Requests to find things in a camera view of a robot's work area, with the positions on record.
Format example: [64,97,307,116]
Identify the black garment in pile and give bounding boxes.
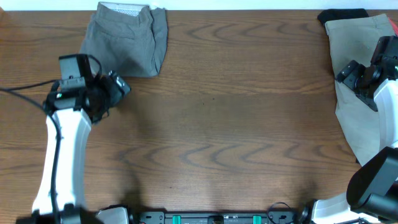
[317,8,369,26]

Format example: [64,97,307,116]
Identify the grey shorts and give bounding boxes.
[80,2,168,78]

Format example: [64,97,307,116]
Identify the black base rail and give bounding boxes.
[96,205,299,224]

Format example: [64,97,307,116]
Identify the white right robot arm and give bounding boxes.
[310,57,397,223]

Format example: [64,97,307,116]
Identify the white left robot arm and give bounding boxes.
[16,71,132,224]

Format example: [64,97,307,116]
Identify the beige khaki shorts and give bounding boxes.
[322,14,396,166]

